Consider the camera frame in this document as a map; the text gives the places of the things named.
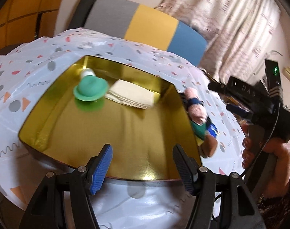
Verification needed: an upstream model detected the person's dark patterned clothing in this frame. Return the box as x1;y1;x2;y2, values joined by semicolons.
258;174;290;229

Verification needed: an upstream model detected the green hat-shaped squeeze bottle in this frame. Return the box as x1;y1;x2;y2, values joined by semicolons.
73;69;109;101

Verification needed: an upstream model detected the printed confetti tablecloth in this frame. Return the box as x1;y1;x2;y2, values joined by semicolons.
0;27;249;229

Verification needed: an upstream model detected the person's right hand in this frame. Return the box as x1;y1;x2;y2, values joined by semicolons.
241;123;290;171

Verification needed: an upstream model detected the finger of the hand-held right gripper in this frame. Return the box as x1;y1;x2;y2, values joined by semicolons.
226;103;250;118
208;81;232;94

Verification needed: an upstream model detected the black padded post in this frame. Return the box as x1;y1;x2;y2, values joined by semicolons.
69;0;104;29

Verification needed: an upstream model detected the pink plush doll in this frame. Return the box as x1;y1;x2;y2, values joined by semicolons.
182;87;219;158

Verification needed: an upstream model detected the gold metal tin box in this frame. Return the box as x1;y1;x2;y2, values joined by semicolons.
18;55;203;181

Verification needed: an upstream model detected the wooden wardrobe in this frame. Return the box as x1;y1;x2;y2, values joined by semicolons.
0;0;71;53

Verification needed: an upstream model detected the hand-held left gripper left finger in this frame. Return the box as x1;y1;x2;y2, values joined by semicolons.
23;144;113;229

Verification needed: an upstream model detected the beige patterned curtain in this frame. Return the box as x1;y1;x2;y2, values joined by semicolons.
155;0;282;86

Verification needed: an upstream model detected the folded beige cloth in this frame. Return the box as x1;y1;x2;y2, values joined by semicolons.
104;79;157;110

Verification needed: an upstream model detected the person's right forearm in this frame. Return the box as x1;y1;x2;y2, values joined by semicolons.
261;137;290;199

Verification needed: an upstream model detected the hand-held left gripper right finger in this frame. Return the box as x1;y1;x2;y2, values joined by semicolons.
172;144;267;229

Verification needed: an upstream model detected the grey yellow blue chair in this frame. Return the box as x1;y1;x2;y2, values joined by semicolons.
84;0;207;67

